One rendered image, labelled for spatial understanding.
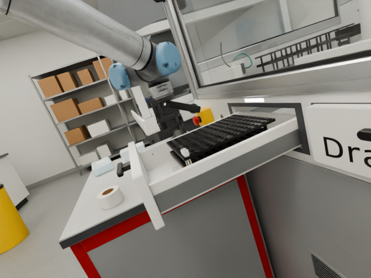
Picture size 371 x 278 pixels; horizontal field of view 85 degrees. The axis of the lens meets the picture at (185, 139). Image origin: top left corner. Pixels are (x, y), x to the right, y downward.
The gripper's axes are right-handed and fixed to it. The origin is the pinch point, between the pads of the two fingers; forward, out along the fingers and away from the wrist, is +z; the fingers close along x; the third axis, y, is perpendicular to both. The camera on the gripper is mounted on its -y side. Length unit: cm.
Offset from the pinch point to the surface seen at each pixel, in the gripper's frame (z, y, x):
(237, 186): 15.8, -8.9, 13.5
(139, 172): -11.4, 16.4, 39.4
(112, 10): -70, 4, -55
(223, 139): -8.5, -1.7, 32.4
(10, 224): 57, 179, -170
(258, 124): -8.7, -10.2, 32.6
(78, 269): 81, 96, -79
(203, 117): -7.2, -10.8, -4.8
